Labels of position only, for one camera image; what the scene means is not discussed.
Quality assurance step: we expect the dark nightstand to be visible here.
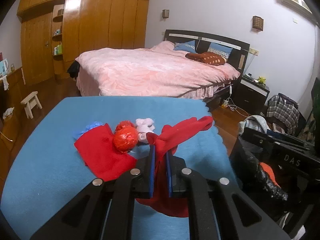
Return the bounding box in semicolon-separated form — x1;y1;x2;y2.
233;76;270;114

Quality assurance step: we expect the grey sock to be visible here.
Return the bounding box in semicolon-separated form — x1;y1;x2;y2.
238;115;269;135

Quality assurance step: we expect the dark patterned curtain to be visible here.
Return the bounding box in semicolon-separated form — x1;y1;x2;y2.
298;77;320;147

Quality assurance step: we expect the large orange foam net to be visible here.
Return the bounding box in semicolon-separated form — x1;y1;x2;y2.
258;162;280;188

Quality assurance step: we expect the yellow plush toy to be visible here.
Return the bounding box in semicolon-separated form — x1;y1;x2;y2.
257;76;266;86

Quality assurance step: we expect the small white stool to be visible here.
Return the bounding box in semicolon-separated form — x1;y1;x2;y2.
21;91;42;119

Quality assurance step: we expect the blue pillow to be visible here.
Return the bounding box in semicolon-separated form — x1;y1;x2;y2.
207;42;233;59
174;40;196;54

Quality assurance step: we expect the red sock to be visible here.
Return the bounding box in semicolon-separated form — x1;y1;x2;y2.
137;116;213;218

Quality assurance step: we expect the red cloth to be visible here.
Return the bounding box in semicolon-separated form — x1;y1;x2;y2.
74;124;137;181

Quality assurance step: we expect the wooden wardrobe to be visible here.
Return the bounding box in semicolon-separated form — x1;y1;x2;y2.
17;0;149;85

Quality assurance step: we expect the wooden side desk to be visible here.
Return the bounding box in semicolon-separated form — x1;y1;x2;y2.
1;68;27;162

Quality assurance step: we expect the left wall lamp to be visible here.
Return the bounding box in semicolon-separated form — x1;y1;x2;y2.
162;9;170;19

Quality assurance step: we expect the black lined trash bin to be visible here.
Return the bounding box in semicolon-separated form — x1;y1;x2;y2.
228;134;313;228

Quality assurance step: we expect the dark wooden headboard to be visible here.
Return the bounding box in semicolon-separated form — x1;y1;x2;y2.
163;29;251;73

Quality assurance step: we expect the right wall lamp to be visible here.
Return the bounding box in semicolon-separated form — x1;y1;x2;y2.
252;16;264;31

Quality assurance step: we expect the left blue pillow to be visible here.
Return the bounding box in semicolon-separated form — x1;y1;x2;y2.
174;40;196;54

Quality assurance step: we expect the plaid bag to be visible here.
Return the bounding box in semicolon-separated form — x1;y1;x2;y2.
266;94;300;135

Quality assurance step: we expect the wall lamp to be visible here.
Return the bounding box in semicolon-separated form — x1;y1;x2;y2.
252;16;264;31
162;9;170;19

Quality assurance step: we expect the white charger cable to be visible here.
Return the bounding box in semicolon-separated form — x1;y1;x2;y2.
221;84;251;118

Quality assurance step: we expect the pink covered bed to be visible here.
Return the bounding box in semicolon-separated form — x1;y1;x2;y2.
75;41;240;99

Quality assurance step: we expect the brown dotted cushion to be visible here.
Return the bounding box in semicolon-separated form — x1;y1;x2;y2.
185;52;227;66

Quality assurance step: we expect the blue plastic bag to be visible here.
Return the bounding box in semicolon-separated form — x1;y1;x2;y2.
73;121;103;140

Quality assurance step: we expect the blue table cloth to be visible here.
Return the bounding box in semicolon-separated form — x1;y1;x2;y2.
1;96;236;239

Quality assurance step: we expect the right blue pillow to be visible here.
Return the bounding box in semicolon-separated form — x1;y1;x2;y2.
207;42;233;59

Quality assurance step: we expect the blue electric kettle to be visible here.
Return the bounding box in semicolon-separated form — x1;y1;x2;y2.
0;59;9;76

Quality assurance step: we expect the pink sock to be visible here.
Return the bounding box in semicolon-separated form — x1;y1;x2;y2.
136;118;155;144

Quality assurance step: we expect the wall air conditioner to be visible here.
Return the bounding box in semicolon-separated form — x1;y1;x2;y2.
281;0;312;14

